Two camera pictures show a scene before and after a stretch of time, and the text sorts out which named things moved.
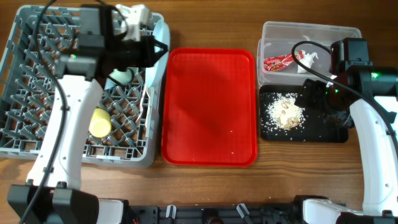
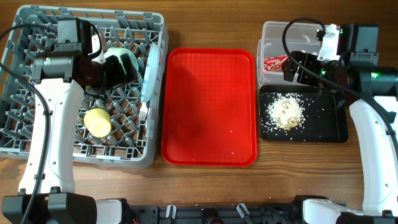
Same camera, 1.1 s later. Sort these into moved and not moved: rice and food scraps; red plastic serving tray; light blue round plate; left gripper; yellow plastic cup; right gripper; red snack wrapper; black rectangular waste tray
Moved: left gripper; right gripper; light blue round plate
Not moved: red snack wrapper; yellow plastic cup; black rectangular waste tray; rice and food scraps; red plastic serving tray
